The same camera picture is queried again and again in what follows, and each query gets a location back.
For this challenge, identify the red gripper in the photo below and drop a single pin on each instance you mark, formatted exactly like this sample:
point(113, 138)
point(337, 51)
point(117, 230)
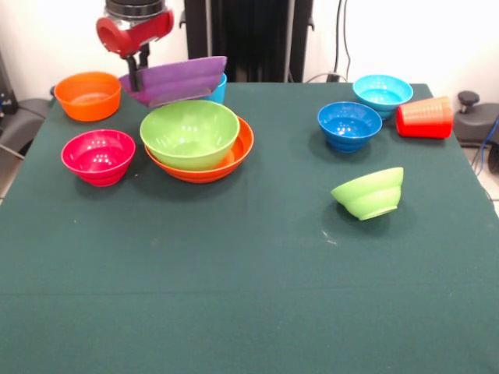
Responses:
point(121, 37)

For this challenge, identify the purple bowl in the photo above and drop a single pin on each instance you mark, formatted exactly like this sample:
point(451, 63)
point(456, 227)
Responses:
point(179, 82)

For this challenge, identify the light blue cup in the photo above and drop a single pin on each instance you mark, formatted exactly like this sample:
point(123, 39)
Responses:
point(220, 91)

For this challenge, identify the large green bowl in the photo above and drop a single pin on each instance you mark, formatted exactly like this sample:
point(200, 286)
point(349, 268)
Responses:
point(189, 134)

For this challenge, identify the magenta bowl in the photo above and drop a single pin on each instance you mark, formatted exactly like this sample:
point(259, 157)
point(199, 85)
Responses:
point(97, 159)

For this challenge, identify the wide orange bowl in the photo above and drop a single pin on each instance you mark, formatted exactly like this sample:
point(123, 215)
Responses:
point(238, 152)

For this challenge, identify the dark blue bowl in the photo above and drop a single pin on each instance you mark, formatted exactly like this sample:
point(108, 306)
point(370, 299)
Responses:
point(349, 126)

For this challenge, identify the small green bowl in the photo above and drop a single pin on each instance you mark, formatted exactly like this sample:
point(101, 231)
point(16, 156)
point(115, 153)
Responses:
point(368, 195)

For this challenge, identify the red cup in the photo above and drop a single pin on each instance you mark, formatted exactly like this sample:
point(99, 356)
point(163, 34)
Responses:
point(425, 118)

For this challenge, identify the deep orange bowl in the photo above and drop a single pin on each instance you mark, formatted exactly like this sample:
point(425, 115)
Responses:
point(87, 99)

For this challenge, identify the grey machine base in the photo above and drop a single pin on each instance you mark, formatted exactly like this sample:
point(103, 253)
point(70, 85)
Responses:
point(23, 124)
point(473, 121)

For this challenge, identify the light blue bowl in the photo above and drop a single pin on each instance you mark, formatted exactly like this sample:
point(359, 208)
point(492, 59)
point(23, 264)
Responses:
point(382, 93)

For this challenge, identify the dark green tablecloth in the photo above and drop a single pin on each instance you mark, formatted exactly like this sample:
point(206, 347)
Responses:
point(249, 311)

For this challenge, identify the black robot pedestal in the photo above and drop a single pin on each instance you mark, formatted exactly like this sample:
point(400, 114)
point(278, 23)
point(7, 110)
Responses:
point(241, 31)

